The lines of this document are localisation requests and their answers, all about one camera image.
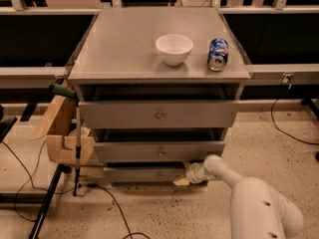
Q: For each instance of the black metal stand leg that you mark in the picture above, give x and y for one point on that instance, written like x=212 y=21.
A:
x=46 y=202

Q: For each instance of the grey bottom drawer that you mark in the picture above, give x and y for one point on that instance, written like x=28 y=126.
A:
x=149 y=174

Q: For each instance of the grey middle drawer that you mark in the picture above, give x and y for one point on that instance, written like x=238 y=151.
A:
x=156 y=151

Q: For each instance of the grey drawer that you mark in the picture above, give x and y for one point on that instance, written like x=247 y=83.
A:
x=156 y=151
x=149 y=174
x=159 y=114

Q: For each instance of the white bowl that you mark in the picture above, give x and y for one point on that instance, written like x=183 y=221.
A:
x=174 y=48

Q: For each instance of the green-handled metal pole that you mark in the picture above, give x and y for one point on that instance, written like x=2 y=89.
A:
x=77 y=140

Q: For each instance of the open cardboard box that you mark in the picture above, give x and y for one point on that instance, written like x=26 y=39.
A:
x=57 y=125

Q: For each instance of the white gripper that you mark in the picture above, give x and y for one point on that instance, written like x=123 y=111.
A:
x=191 y=173

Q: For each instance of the grey top drawer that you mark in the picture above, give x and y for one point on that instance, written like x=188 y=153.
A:
x=159 y=114

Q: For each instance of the grey three-drawer cabinet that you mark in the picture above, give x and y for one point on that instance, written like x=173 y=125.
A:
x=120 y=62

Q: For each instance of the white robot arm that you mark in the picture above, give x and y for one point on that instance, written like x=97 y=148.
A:
x=257 y=210

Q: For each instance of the blue soda can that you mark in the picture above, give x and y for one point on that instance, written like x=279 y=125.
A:
x=217 y=54

